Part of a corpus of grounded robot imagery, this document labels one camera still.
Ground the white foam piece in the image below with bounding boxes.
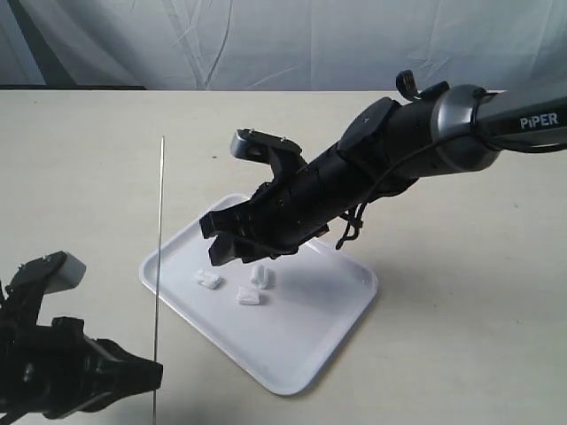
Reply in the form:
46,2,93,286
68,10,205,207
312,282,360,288
250,264,275,290
237,287,261,305
193,269,222,290

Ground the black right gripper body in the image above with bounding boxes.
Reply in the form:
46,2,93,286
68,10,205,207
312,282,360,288
238,163,350,259

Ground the thin metal skewer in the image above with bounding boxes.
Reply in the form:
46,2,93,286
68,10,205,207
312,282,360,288
151,135,166,424

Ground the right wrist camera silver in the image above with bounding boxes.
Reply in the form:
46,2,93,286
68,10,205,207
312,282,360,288
229,128,307,179

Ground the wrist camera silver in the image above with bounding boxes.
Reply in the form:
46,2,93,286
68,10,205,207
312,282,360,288
229,128,307,179
6,251,87,295

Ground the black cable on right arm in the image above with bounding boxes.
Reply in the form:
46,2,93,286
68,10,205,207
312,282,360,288
335,88,567,250

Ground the grey backdrop cloth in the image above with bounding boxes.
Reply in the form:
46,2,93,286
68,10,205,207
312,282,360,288
1,1,566,91

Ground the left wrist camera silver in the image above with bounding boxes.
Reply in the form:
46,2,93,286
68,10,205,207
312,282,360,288
6,251,87,295

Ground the white rectangular plastic tray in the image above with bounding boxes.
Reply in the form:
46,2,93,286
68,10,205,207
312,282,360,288
138,220,378,396

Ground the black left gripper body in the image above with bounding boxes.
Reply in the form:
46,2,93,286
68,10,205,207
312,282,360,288
1,285,112,420

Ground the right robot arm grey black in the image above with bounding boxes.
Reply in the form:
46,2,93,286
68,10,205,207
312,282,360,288
199,70,566,267

